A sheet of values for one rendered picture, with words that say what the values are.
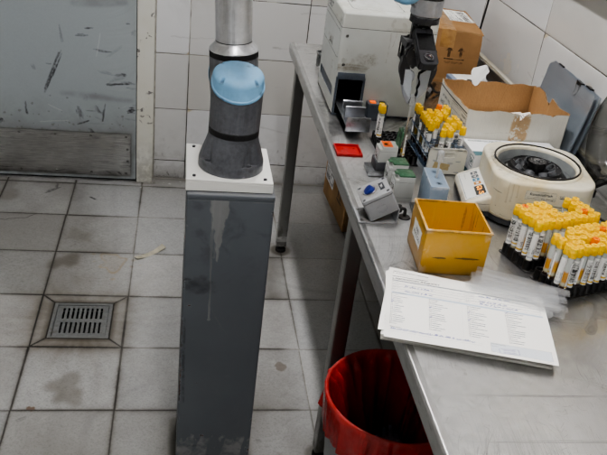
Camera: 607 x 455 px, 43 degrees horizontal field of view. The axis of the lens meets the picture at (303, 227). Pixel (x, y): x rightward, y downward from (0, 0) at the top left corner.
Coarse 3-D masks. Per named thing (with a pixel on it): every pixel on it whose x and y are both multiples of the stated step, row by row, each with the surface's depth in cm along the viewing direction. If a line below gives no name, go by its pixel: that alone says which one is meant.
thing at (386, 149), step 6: (378, 144) 190; (384, 144) 189; (390, 144) 189; (396, 144) 190; (378, 150) 189; (384, 150) 188; (390, 150) 188; (396, 150) 189; (378, 156) 189; (384, 156) 189; (390, 156) 189; (396, 156) 189
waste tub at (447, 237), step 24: (432, 216) 162; (456, 216) 162; (480, 216) 157; (408, 240) 163; (432, 240) 150; (456, 240) 150; (480, 240) 150; (432, 264) 152; (456, 264) 153; (480, 264) 153
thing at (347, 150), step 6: (336, 144) 204; (342, 144) 204; (348, 144) 205; (354, 144) 205; (336, 150) 200; (342, 150) 202; (348, 150) 203; (354, 150) 203; (360, 150) 202; (348, 156) 199; (354, 156) 200; (360, 156) 200
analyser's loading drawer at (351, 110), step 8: (336, 104) 222; (344, 104) 216; (352, 104) 216; (360, 104) 217; (344, 112) 213; (352, 112) 213; (360, 112) 213; (344, 120) 211; (352, 120) 208; (360, 120) 208; (368, 120) 208; (352, 128) 209; (360, 128) 209; (368, 128) 210
